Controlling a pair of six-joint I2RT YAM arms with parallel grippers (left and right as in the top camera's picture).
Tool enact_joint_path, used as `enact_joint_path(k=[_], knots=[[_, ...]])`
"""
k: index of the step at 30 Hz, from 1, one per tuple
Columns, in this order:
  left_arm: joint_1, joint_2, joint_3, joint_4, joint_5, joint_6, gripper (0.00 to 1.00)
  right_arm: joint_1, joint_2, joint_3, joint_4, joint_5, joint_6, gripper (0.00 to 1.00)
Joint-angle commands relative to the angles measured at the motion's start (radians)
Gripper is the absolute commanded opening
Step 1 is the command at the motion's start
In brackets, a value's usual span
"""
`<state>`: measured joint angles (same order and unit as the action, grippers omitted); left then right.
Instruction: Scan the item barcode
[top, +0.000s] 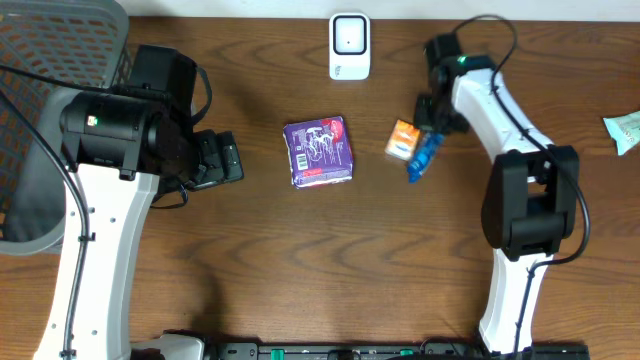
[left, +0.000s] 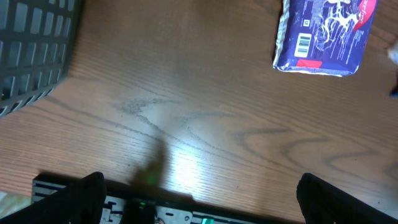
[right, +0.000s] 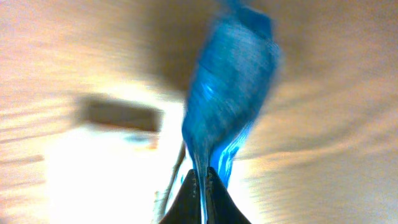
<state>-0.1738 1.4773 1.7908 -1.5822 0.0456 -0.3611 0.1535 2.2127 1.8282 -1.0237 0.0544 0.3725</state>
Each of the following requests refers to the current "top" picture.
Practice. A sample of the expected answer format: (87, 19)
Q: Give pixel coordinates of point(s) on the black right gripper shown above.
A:
(421, 116)

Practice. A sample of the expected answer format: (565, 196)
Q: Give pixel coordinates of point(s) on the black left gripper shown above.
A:
(220, 157)

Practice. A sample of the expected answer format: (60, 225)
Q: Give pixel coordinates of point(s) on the blue Oreo cookie pack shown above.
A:
(423, 155)

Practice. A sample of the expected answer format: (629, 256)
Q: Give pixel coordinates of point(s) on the orange Kleenex tissue pack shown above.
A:
(402, 141)

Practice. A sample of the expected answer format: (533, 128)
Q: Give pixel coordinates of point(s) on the red purple pad package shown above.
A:
(319, 152)

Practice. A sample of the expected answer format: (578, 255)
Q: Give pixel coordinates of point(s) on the teal wipes packet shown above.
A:
(624, 130)

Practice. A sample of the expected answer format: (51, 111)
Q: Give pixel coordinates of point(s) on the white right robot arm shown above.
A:
(529, 206)

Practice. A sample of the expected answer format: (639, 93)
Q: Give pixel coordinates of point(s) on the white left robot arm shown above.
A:
(124, 148)

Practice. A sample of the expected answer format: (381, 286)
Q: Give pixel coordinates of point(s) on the dark grey plastic basket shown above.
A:
(78, 42)

